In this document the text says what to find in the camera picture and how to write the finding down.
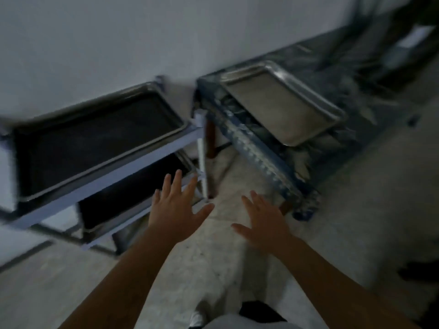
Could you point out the person's left thumb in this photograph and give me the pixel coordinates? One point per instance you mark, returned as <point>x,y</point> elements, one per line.
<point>204,212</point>

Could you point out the table with blue patterned cloth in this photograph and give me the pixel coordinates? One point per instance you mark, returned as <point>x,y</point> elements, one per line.
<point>343,85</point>

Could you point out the person's grey shirt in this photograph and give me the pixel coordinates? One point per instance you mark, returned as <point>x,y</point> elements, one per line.
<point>250,324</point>

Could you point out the dark furniture frame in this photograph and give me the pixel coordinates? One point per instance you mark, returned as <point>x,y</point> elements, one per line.
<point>384,34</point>

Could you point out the person's right forearm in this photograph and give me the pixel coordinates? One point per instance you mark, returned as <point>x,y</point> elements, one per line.
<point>339,291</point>

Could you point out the person's dark trouser leg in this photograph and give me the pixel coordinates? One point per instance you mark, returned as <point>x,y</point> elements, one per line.
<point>260,311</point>

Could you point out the silver metal baking tray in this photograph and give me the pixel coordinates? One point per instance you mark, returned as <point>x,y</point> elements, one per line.
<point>277,106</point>

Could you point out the person's right middle finger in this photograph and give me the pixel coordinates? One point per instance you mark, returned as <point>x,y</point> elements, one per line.
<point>256,198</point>

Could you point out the person's left little finger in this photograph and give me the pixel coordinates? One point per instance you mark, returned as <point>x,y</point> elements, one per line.
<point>156,198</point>

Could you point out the person's right hand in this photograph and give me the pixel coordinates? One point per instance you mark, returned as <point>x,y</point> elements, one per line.
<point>267,226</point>

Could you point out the white metal shelf rack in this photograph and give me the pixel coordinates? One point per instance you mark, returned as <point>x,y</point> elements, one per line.
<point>113,173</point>

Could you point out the person's left forearm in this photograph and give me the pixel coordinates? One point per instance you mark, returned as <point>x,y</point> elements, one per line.
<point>120,291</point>

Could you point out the small dark baking tray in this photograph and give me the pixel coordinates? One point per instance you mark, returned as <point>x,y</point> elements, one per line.
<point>116,198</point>

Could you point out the person's left middle finger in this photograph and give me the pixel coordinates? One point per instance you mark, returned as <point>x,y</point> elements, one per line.
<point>177,183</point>

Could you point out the person's left hand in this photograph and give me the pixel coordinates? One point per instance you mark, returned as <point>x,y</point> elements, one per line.
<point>175,215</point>

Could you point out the person's right thumb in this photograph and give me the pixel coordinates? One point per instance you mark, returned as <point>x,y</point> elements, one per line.
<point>240,230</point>

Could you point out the person's white shoe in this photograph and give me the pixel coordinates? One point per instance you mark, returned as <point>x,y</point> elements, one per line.
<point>198,316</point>

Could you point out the large dark baking tray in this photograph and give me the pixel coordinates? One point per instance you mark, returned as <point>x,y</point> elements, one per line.
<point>92,143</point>

